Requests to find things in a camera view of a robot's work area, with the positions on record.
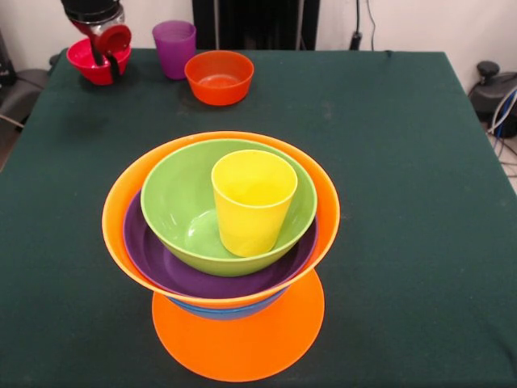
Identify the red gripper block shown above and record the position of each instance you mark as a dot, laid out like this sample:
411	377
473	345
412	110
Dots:
115	40

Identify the pink bowl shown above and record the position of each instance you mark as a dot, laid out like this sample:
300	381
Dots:
87	68

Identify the small red-orange bowl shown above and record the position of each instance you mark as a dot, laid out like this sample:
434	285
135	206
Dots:
220	77

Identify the green bowl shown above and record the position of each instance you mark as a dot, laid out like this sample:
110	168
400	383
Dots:
177	194

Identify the yellow cup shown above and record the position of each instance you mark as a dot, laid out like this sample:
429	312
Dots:
252	218

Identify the wide purple bowl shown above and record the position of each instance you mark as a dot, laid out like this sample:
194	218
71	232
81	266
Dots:
202	279

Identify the large orange bowl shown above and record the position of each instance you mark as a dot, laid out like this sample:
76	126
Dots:
238	347
327	210

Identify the opaque blue bowl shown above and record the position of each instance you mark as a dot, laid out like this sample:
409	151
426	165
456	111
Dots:
226	314

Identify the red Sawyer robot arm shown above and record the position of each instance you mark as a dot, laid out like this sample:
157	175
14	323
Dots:
93	10

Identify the purple cup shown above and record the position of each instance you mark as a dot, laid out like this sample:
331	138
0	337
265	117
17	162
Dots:
174	48

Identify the dark green tablecloth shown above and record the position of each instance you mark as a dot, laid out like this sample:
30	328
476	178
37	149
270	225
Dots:
404	242

